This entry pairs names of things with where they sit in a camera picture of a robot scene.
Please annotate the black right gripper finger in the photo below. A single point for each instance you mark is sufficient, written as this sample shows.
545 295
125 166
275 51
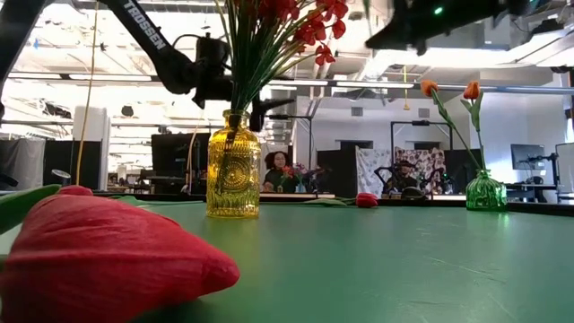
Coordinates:
394 36

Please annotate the orange tulip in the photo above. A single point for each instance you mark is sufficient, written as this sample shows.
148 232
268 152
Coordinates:
472 89
428 87

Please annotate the red flower bunch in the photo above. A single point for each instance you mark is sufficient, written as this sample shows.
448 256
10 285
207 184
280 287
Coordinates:
318 31

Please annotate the red tulip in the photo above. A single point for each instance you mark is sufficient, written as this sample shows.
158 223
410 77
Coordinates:
74 190
112 260
367 200

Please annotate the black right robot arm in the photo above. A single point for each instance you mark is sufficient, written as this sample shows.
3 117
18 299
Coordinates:
515 5

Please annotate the black monitor on arm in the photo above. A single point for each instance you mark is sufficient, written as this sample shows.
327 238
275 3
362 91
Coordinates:
528 157

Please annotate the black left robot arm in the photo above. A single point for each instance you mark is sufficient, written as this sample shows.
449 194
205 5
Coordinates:
175 67

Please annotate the background black robot arm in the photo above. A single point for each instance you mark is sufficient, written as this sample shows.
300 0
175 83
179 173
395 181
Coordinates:
403 179

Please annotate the yellow glass vase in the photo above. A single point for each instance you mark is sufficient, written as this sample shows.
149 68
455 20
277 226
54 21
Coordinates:
233 179

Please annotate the green glass vase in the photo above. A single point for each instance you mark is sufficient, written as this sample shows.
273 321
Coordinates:
486 195

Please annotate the ceiling light strip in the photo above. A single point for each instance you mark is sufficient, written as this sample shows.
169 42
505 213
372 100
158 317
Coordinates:
89 77
372 84

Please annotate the person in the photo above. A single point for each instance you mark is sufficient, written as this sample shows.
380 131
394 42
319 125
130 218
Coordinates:
279 163

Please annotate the colourful background flower bouquet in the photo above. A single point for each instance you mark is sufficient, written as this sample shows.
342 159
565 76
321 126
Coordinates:
289 172

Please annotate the large black monitor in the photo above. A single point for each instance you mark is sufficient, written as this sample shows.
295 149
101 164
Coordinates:
175 154

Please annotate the white patterned cloth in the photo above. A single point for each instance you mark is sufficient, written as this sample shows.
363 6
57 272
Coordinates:
370 170

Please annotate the white pillar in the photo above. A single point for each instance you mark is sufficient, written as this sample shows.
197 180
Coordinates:
101 148

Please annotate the dark floral cloth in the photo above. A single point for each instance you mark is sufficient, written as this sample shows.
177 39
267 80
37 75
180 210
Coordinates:
421 157

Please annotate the black partition panel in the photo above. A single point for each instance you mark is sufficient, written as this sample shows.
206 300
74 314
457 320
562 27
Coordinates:
63 157

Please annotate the black cone-shaped lamp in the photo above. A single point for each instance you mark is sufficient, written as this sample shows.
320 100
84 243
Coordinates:
61 177

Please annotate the green table mat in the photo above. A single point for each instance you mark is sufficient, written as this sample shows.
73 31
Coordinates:
359 269

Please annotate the grey curtain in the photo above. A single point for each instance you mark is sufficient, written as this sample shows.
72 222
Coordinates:
22 161

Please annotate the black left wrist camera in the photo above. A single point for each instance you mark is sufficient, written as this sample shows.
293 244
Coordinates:
213 56

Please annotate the black aluminium table frame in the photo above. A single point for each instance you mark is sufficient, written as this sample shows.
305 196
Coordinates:
542 208

